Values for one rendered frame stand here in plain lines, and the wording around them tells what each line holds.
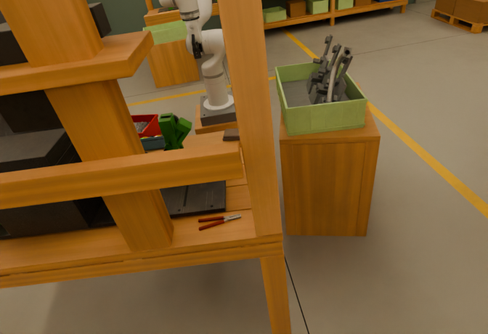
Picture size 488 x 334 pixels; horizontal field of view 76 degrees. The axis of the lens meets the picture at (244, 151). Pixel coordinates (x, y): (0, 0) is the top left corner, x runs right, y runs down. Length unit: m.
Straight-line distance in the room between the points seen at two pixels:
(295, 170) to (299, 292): 0.70
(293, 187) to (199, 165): 1.15
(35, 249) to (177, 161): 0.76
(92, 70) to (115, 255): 0.68
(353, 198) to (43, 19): 1.71
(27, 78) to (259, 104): 0.52
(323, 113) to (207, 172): 0.98
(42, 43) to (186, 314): 1.61
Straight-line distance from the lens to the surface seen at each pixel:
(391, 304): 2.02
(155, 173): 0.85
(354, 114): 1.73
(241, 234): 1.11
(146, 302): 2.15
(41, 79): 0.81
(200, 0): 1.77
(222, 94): 1.81
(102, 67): 0.74
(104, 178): 0.90
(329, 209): 2.04
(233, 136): 1.51
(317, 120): 1.69
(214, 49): 1.70
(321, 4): 6.70
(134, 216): 1.05
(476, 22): 6.20
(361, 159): 1.80
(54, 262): 1.32
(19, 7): 0.82
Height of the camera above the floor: 1.72
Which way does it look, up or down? 35 degrees down
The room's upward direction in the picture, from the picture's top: 9 degrees counter-clockwise
